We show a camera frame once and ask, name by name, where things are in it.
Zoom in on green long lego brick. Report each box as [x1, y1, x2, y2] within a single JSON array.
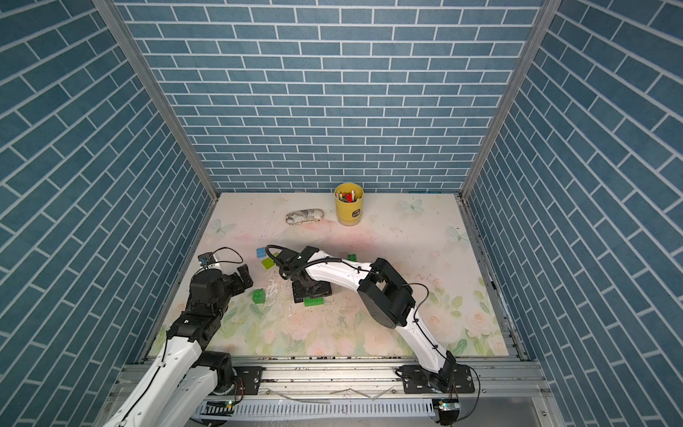
[[303, 297, 325, 307]]

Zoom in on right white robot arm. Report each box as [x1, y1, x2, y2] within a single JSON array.
[[265, 245, 456, 375]]

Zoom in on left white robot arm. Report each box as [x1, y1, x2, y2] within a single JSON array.
[[106, 262, 254, 426]]

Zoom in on lime lego brick left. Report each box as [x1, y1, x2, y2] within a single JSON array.
[[261, 258, 276, 270]]

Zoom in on green small brick left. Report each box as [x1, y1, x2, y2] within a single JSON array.
[[252, 289, 266, 304]]

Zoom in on yellow cup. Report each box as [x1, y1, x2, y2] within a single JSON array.
[[334, 183, 364, 226]]

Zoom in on floral table mat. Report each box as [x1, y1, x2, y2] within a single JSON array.
[[148, 191, 510, 359]]

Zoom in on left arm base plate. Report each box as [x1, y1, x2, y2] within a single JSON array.
[[234, 366, 264, 397]]

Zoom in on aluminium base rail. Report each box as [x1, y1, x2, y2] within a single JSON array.
[[205, 357, 561, 422]]

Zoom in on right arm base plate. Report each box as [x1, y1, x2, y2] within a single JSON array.
[[394, 364, 476, 394]]

